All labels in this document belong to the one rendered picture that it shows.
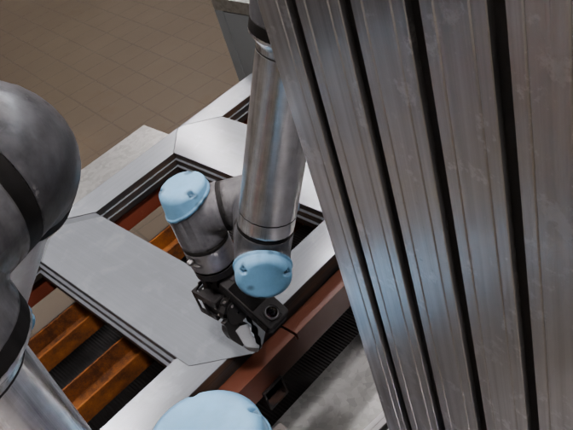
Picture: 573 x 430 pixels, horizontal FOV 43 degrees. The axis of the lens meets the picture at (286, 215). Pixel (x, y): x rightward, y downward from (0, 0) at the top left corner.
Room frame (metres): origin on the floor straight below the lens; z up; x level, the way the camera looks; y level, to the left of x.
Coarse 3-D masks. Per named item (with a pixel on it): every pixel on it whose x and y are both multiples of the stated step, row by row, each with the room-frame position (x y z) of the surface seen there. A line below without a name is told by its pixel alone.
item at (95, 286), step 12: (144, 240) 1.34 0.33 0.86; (120, 252) 1.32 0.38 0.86; (132, 252) 1.31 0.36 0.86; (144, 252) 1.29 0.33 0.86; (108, 264) 1.29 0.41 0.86; (120, 264) 1.28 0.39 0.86; (132, 264) 1.26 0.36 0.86; (96, 276) 1.27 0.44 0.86; (108, 276) 1.25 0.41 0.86; (120, 276) 1.24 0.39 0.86; (84, 288) 1.24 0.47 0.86; (96, 288) 1.23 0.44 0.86; (108, 288) 1.21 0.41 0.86
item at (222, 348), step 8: (224, 336) 0.96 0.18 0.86; (216, 344) 0.95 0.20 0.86; (224, 344) 0.94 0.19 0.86; (232, 344) 0.94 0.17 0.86; (208, 352) 0.93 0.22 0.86; (216, 352) 0.93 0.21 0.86; (224, 352) 0.92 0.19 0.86; (232, 352) 0.92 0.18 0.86; (200, 360) 0.92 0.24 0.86; (208, 360) 0.92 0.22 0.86; (216, 360) 0.91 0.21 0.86
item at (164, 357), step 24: (240, 120) 1.78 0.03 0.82; (168, 168) 1.64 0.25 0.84; (192, 168) 1.60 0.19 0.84; (144, 192) 1.58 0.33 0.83; (96, 216) 1.50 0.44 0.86; (120, 216) 1.53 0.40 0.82; (312, 216) 1.24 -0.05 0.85; (48, 240) 1.47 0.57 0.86; (336, 264) 1.08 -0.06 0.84; (72, 288) 1.27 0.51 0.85; (312, 288) 1.03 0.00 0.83; (96, 312) 1.19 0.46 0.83; (288, 312) 0.99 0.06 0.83; (144, 336) 1.04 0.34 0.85; (264, 336) 0.96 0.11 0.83; (168, 360) 0.97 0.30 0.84; (240, 360) 0.92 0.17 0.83; (216, 384) 0.88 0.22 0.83
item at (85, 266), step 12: (120, 228) 1.41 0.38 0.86; (108, 240) 1.38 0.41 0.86; (120, 240) 1.37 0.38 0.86; (132, 240) 1.35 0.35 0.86; (96, 252) 1.35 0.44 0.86; (108, 252) 1.34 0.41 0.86; (72, 264) 1.34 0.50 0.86; (84, 264) 1.32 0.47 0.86; (96, 264) 1.31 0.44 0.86; (72, 276) 1.29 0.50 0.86; (84, 276) 1.28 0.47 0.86
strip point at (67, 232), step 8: (64, 224) 1.51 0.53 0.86; (72, 224) 1.50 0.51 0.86; (80, 224) 1.48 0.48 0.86; (88, 224) 1.47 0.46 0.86; (56, 232) 1.49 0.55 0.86; (64, 232) 1.48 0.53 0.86; (72, 232) 1.46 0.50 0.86; (80, 232) 1.45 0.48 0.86; (56, 240) 1.46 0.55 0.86; (64, 240) 1.44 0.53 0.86; (48, 248) 1.43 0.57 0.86; (56, 248) 1.42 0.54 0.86; (48, 256) 1.40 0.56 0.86
